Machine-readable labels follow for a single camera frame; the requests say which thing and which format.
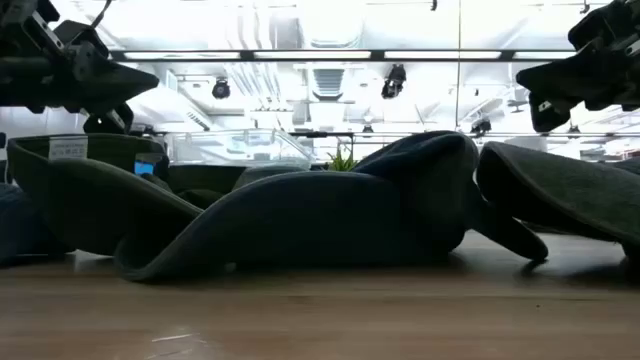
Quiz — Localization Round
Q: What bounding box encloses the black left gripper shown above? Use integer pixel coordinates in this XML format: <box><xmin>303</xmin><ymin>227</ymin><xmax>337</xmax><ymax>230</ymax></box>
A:
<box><xmin>0</xmin><ymin>0</ymin><xmax>160</xmax><ymax>135</ymax></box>

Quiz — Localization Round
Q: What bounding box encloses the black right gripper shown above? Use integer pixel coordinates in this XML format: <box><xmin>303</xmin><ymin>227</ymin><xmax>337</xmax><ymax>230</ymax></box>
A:
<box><xmin>516</xmin><ymin>0</ymin><xmax>640</xmax><ymax>134</ymax></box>

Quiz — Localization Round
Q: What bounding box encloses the olive green cap white label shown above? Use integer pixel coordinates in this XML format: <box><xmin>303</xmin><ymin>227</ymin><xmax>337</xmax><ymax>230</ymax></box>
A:
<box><xmin>6</xmin><ymin>133</ymin><xmax>204</xmax><ymax>257</ymax></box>

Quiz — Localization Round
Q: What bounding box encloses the blue denim cap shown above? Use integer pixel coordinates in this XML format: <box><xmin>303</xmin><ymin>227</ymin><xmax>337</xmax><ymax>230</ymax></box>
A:
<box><xmin>0</xmin><ymin>182</ymin><xmax>76</xmax><ymax>266</ymax></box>
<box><xmin>114</xmin><ymin>130</ymin><xmax>550</xmax><ymax>284</ymax></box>

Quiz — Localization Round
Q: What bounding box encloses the black ceiling spotlight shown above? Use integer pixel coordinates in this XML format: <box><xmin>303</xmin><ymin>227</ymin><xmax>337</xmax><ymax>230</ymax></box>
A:
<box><xmin>469</xmin><ymin>117</ymin><xmax>494</xmax><ymax>137</ymax></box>
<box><xmin>211</xmin><ymin>77</ymin><xmax>232</xmax><ymax>100</ymax></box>
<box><xmin>380</xmin><ymin>63</ymin><xmax>408</xmax><ymax>100</ymax></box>

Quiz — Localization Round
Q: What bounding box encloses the thin black vertical rod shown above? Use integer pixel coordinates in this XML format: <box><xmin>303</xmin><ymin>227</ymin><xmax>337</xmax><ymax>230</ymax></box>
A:
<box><xmin>455</xmin><ymin>0</ymin><xmax>463</xmax><ymax>136</ymax></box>

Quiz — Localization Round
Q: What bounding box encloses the clear plastic bin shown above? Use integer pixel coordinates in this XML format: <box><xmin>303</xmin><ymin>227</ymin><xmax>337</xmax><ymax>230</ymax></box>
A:
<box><xmin>164</xmin><ymin>128</ymin><xmax>315</xmax><ymax>171</ymax></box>

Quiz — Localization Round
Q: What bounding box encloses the black LED light bar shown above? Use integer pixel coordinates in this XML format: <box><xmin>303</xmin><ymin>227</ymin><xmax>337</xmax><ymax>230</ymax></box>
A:
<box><xmin>109</xmin><ymin>48</ymin><xmax>579</xmax><ymax>63</ymax></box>

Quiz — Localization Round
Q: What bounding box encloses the small green potted plant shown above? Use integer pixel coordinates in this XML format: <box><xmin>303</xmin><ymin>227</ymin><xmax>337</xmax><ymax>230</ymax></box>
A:
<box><xmin>327</xmin><ymin>149</ymin><xmax>359</xmax><ymax>173</ymax></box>

